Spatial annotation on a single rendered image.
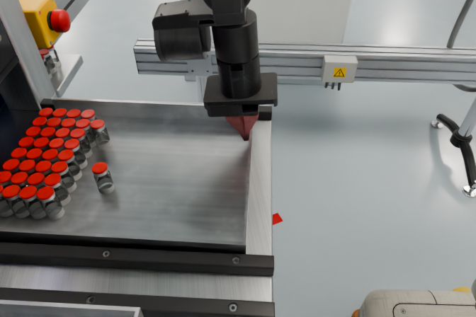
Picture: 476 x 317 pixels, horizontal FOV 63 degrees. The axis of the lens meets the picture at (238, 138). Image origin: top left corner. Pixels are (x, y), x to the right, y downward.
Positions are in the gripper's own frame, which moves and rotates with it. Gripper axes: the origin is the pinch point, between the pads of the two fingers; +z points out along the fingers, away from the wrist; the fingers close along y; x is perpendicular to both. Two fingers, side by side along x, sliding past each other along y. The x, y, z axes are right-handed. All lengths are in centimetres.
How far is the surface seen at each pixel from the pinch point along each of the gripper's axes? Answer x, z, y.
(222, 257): 21.3, 0.0, 2.0
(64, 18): -16.9, -13.1, 31.3
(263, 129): -3.8, 2.5, -2.5
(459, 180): -73, 99, -84
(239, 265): 22.2, 0.3, -0.1
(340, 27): -143, 59, -39
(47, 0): -18.7, -15.8, 33.9
